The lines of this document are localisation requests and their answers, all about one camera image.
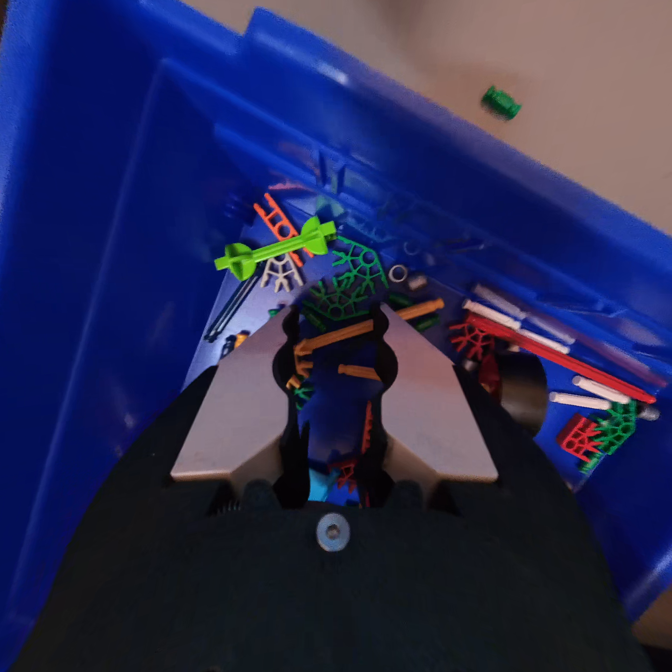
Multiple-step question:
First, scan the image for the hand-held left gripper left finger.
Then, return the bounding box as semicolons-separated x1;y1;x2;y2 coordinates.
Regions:
170;307;312;509

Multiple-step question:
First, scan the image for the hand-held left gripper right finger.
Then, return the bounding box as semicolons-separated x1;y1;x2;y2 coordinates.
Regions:
361;303;499;508

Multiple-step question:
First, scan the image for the blue plastic bin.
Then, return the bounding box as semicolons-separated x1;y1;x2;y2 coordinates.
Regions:
0;0;672;672

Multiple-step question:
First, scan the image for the red corner connector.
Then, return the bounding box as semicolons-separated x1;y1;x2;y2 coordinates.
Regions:
449;321;497;363
556;414;604;463
328;457;360;491

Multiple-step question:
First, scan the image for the black toy wheel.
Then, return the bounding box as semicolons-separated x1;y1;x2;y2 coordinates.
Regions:
493;353;549;436

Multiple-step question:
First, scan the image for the light blue panel piece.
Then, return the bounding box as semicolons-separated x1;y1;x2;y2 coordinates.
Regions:
309;464;339;502

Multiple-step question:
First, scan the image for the white short rod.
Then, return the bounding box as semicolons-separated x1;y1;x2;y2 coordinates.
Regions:
517;328;571;355
572;375;631;404
462;299;524;330
548;392;612;412

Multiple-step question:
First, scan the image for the long orange rod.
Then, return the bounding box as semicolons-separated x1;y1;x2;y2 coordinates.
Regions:
293;299;446;354

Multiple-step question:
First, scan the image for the long red rod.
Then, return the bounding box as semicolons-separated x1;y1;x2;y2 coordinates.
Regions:
464;313;658;405

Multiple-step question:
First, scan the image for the grey fan connector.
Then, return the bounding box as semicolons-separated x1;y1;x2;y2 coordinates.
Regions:
259;256;305;294

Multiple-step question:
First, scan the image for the green fan connector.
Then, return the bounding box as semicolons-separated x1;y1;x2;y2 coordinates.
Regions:
331;236;390;295
580;401;638;473
307;281;376;323

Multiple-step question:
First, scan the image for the lime green flanged rod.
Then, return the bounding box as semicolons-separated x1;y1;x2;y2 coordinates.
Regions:
214;216;338;279

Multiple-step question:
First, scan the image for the orange ladder connector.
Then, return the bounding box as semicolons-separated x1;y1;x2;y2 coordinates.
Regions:
253;193;316;266

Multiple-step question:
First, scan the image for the small green rod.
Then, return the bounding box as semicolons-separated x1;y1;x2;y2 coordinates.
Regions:
480;85;523;121

